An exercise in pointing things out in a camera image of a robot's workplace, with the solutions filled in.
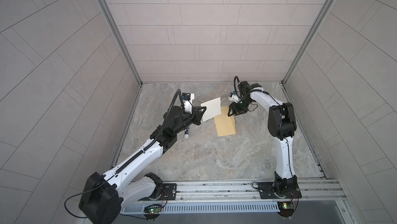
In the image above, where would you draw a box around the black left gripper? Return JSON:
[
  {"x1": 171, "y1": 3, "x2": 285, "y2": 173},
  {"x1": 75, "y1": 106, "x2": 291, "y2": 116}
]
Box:
[{"x1": 170, "y1": 107, "x2": 206, "y2": 137}]

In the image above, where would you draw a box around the tan kraft envelope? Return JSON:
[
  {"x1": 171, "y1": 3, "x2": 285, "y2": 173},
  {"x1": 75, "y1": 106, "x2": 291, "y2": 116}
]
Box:
[{"x1": 214, "y1": 106, "x2": 236, "y2": 137}]

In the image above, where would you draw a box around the beige lined letter paper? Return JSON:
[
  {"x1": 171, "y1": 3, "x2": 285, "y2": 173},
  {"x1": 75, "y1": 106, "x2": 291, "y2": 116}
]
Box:
[{"x1": 201, "y1": 97, "x2": 221, "y2": 122}]

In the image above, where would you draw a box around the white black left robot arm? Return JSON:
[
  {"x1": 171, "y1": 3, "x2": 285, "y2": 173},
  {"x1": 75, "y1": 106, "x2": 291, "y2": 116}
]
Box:
[{"x1": 79, "y1": 90, "x2": 207, "y2": 224}]

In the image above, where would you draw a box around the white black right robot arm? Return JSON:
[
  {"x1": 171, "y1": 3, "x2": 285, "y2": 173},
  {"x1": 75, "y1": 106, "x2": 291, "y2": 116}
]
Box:
[{"x1": 227, "y1": 76, "x2": 302, "y2": 200}]

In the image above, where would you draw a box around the white glue stick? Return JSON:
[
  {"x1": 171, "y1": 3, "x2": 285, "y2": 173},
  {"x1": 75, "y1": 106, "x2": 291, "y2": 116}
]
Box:
[{"x1": 184, "y1": 127, "x2": 189, "y2": 139}]

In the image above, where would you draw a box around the left green circuit board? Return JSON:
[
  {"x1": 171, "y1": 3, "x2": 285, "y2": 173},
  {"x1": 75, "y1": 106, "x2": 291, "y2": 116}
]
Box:
[{"x1": 144, "y1": 204, "x2": 162, "y2": 215}]

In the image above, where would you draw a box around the green circuit board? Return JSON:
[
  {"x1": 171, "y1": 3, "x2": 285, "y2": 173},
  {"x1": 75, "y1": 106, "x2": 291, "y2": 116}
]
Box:
[
  {"x1": 144, "y1": 204, "x2": 162, "y2": 215},
  {"x1": 277, "y1": 202, "x2": 295, "y2": 218}
]

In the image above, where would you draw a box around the right green circuit board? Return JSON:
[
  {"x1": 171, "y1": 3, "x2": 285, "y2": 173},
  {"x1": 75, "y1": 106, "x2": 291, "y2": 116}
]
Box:
[{"x1": 277, "y1": 202, "x2": 295, "y2": 218}]

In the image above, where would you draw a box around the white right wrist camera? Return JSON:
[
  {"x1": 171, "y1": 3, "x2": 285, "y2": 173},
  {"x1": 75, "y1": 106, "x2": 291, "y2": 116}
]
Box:
[{"x1": 228, "y1": 92, "x2": 240, "y2": 103}]

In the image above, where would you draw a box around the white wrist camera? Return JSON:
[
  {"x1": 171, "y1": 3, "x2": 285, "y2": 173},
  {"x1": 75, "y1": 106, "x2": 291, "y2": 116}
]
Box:
[
  {"x1": 228, "y1": 92, "x2": 240, "y2": 103},
  {"x1": 182, "y1": 93, "x2": 195, "y2": 104}
]

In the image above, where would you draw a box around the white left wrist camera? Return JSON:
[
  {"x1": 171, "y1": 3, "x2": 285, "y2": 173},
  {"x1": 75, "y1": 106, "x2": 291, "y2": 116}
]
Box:
[{"x1": 182, "y1": 93, "x2": 195, "y2": 104}]

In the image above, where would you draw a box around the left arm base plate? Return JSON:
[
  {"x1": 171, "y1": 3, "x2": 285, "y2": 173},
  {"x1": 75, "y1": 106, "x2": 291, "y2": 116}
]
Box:
[{"x1": 140, "y1": 183, "x2": 177, "y2": 201}]

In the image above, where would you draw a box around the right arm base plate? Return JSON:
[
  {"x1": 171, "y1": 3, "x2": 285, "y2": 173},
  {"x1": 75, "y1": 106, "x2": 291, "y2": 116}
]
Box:
[{"x1": 256, "y1": 182, "x2": 302, "y2": 199}]

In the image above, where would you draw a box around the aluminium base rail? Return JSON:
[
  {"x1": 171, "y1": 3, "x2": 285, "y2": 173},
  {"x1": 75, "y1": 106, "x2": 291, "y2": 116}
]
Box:
[{"x1": 123, "y1": 178, "x2": 346, "y2": 203}]

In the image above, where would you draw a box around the left aluminium corner post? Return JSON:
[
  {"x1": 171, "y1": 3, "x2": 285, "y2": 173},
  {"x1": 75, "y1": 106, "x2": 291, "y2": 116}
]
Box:
[{"x1": 86, "y1": 0, "x2": 143, "y2": 85}]

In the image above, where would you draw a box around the aluminium corner post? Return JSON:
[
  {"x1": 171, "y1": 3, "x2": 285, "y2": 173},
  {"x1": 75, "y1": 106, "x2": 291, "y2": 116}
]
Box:
[
  {"x1": 281, "y1": 0, "x2": 335, "y2": 85},
  {"x1": 86, "y1": 0, "x2": 143, "y2": 85}
]

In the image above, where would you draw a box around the right aluminium corner post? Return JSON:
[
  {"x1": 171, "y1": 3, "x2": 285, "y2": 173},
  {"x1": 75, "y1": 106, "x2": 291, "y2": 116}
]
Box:
[{"x1": 281, "y1": 0, "x2": 335, "y2": 85}]

